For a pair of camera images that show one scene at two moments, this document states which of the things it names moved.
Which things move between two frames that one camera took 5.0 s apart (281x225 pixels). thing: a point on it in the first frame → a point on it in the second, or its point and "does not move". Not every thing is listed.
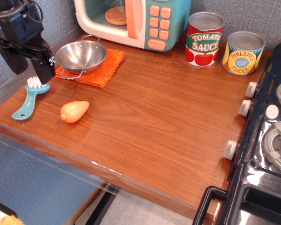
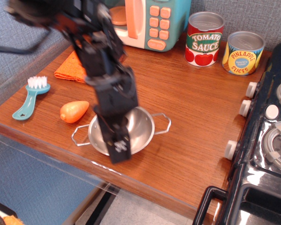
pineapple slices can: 242,53 does not move
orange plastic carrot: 71,111 does not move
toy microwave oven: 154,25 does not move
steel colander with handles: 78,56 → 143,126
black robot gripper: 20,30 → 103,62
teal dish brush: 34,87 does not move
